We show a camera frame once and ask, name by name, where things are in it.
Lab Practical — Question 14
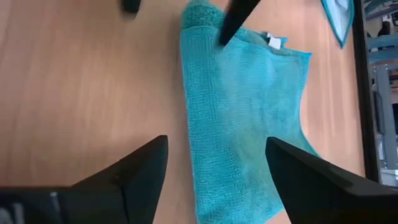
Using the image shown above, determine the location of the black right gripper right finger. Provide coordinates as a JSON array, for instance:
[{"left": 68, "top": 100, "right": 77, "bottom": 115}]
[{"left": 265, "top": 136, "right": 398, "bottom": 224}]

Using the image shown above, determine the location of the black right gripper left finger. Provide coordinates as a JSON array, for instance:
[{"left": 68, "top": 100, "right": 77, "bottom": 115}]
[{"left": 0, "top": 135, "right": 169, "bottom": 224}]

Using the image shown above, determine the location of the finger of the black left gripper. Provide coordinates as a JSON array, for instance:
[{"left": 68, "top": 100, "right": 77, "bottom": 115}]
[
  {"left": 218, "top": 0, "right": 262, "bottom": 47},
  {"left": 121, "top": 0, "right": 142, "bottom": 14}
]

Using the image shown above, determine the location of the pale blue microfiber towel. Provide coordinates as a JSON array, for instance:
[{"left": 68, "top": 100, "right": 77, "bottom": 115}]
[{"left": 320, "top": 0, "right": 355, "bottom": 49}]

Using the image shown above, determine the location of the teal microfiber towel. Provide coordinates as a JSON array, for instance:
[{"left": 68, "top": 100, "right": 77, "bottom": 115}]
[{"left": 179, "top": 0, "right": 321, "bottom": 224}]

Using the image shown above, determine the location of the black aluminium table frame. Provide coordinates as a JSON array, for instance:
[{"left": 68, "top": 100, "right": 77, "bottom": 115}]
[{"left": 353, "top": 0, "right": 381, "bottom": 184}]

